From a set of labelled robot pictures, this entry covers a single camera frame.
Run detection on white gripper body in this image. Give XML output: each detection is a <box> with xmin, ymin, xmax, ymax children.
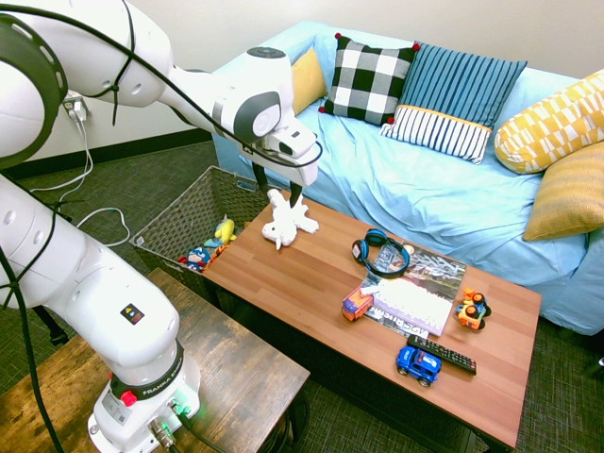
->
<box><xmin>238</xmin><ymin>135</ymin><xmax>319</xmax><ymax>188</ymax></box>

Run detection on white stuffed toy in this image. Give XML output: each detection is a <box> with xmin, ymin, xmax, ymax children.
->
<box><xmin>261</xmin><ymin>188</ymin><xmax>321</xmax><ymax>252</ymax></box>

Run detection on yellow and blue plush toy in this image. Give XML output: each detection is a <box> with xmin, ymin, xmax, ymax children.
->
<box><xmin>203</xmin><ymin>214</ymin><xmax>239</xmax><ymax>249</ymax></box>

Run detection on Captain America plush toy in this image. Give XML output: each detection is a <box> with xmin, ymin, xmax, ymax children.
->
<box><xmin>177</xmin><ymin>245</ymin><xmax>214</xmax><ymax>275</ymax></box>

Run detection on blue toy car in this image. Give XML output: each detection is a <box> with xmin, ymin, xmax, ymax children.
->
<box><xmin>394</xmin><ymin>344</ymin><xmax>445</xmax><ymax>389</ymax></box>

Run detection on orange toy monster truck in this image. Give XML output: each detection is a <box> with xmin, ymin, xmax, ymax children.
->
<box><xmin>454</xmin><ymin>287</ymin><xmax>494</xmax><ymax>332</ymax></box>

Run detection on blue black headphones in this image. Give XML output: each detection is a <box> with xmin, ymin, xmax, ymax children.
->
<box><xmin>350</xmin><ymin>227</ymin><xmax>411</xmax><ymax>279</ymax></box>

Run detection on wooden coffee table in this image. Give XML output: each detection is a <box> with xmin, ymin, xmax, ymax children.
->
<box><xmin>200</xmin><ymin>188</ymin><xmax>544</xmax><ymax>453</ymax></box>

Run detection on plain yellow pillow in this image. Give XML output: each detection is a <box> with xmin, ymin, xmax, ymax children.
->
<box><xmin>289</xmin><ymin>46</ymin><xmax>328</xmax><ymax>116</ymax></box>

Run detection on clear plastic packet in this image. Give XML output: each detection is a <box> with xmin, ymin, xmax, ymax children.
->
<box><xmin>374</xmin><ymin>242</ymin><xmax>398</xmax><ymax>269</ymax></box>

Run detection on black white checkered pillow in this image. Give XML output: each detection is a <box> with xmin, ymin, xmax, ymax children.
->
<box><xmin>317</xmin><ymin>32</ymin><xmax>422</xmax><ymax>126</ymax></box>

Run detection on light blue sofa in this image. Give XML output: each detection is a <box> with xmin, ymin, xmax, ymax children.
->
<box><xmin>210</xmin><ymin>19</ymin><xmax>604</xmax><ymax>338</ymax></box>

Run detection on dark printed magazine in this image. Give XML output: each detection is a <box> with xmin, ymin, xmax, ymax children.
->
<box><xmin>361</xmin><ymin>242</ymin><xmax>468</xmax><ymax>339</ymax></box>

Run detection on white purple book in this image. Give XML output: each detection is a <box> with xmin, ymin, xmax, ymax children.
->
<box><xmin>371</xmin><ymin>277</ymin><xmax>456</xmax><ymax>339</ymax></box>

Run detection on blue striped pillow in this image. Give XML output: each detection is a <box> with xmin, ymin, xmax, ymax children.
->
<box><xmin>378</xmin><ymin>42</ymin><xmax>529</xmax><ymax>166</ymax></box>

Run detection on rustic wooden stand table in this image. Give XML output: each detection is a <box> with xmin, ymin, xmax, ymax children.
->
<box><xmin>0</xmin><ymin>267</ymin><xmax>312</xmax><ymax>453</ymax></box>

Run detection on black remote control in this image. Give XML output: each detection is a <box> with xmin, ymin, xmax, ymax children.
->
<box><xmin>406</xmin><ymin>333</ymin><xmax>478</xmax><ymax>377</ymax></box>

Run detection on yellow white patterned pillow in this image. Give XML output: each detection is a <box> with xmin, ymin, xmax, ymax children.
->
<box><xmin>494</xmin><ymin>69</ymin><xmax>604</xmax><ymax>176</ymax></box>

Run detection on black tripod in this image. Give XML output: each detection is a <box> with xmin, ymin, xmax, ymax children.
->
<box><xmin>29</xmin><ymin>305</ymin><xmax>73</xmax><ymax>349</ymax></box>

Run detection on yellow ribbed pillow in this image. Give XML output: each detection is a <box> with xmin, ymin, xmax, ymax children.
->
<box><xmin>522</xmin><ymin>141</ymin><xmax>604</xmax><ymax>243</ymax></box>

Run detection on white power cable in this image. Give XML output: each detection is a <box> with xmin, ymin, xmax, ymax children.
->
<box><xmin>29</xmin><ymin>120</ymin><xmax>132</xmax><ymax>249</ymax></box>

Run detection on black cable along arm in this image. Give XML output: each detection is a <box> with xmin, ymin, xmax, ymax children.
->
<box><xmin>0</xmin><ymin>0</ymin><xmax>325</xmax><ymax>453</ymax></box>

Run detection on wall power outlet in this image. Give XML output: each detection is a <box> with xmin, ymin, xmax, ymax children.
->
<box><xmin>61</xmin><ymin>92</ymin><xmax>92</xmax><ymax>120</ymax></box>

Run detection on black base connector cable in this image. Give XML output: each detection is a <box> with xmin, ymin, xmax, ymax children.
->
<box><xmin>168</xmin><ymin>399</ymin><xmax>228</xmax><ymax>453</ymax></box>

